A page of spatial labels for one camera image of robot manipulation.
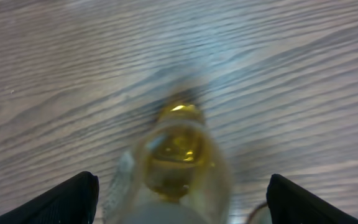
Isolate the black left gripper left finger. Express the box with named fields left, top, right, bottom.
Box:
left=0, top=171, right=99, bottom=224

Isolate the yellow liquid bottle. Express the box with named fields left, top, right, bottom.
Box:
left=101, top=101, right=232, bottom=224

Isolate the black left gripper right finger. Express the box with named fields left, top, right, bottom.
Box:
left=266, top=174, right=358, bottom=224

